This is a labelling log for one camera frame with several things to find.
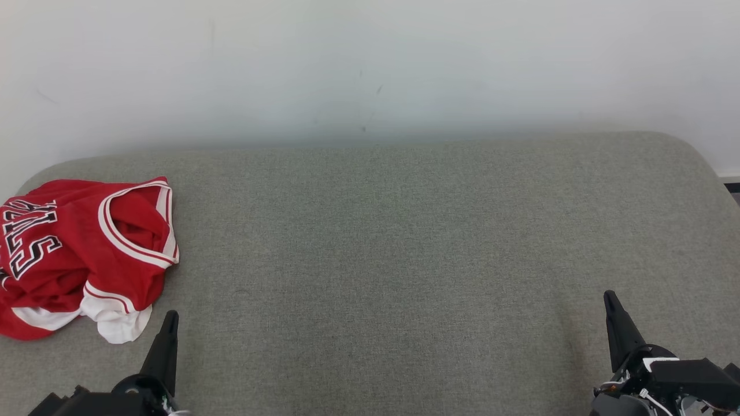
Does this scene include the red basketball jersey white sleeves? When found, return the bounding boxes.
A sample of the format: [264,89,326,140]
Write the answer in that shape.
[0,176,180,345]

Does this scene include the thin white cable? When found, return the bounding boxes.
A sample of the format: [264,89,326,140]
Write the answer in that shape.
[639,388,676,416]

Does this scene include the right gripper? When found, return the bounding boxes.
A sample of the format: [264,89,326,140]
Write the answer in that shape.
[590,290,740,416]

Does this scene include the grey fabric sofa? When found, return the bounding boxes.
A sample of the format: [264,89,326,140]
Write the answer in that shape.
[0,132,740,416]

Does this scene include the red shorts white stripe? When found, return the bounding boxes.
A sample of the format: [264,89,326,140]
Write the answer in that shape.
[0,276,87,341]

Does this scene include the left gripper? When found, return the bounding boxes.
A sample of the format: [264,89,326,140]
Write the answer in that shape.
[110,310,181,416]

